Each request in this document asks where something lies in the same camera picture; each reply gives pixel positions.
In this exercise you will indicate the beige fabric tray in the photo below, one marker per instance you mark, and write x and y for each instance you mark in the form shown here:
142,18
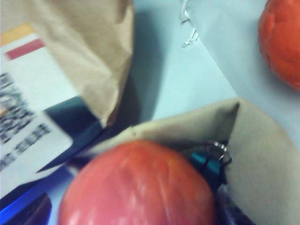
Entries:
269,152

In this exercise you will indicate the printed brown paper bag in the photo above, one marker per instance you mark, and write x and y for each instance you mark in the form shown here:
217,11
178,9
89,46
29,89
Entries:
82,47

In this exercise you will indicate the teal binder clip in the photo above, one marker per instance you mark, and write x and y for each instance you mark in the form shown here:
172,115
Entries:
207,165

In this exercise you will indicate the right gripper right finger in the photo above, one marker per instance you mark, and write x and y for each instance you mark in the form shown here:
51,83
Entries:
227,206

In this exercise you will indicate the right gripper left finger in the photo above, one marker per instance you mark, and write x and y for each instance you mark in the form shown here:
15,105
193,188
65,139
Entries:
37,211

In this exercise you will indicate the orange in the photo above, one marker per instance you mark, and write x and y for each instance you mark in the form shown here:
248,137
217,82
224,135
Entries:
136,187
283,47

